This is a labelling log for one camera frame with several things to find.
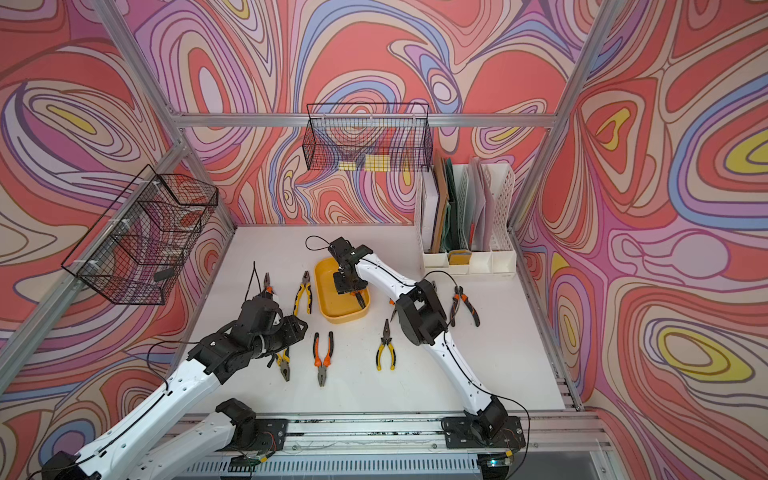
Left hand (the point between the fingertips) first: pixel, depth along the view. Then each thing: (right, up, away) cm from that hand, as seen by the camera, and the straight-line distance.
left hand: (306, 329), depth 78 cm
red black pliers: (+46, +6, +22) cm, 51 cm away
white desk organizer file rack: (+49, +32, +23) cm, 63 cm away
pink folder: (+52, +27, +18) cm, 61 cm away
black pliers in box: (+12, +5, +21) cm, 25 cm away
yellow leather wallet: (+46, +19, +21) cm, 54 cm away
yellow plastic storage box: (+4, +2, +18) cm, 18 cm away
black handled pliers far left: (-20, +8, +23) cm, 31 cm away
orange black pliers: (+2, -12, +6) cm, 14 cm away
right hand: (+8, +6, +23) cm, 25 cm away
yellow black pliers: (-8, -11, +6) cm, 15 cm away
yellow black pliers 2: (-7, +9, +23) cm, 26 cm away
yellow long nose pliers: (+21, -6, +11) cm, 24 cm away
